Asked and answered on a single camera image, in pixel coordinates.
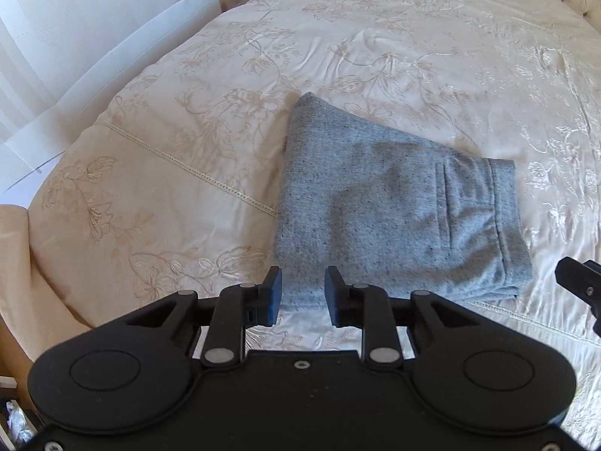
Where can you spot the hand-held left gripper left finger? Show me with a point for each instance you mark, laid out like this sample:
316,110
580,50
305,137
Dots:
271,298

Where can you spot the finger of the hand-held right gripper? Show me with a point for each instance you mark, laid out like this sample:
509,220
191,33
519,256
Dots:
580,279

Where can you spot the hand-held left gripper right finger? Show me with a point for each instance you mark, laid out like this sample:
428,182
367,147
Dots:
334,298

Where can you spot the grey pants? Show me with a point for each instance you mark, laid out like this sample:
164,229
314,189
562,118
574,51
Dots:
385,216

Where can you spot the beige bed skirt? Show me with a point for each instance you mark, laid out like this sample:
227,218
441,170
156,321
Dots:
37,291

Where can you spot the cream embroidered bedspread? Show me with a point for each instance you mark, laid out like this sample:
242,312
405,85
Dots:
399,56

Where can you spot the white crumpled paper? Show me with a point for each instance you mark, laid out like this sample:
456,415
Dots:
18,420

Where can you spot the white curtain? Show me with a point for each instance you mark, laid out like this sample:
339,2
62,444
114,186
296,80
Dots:
70,56

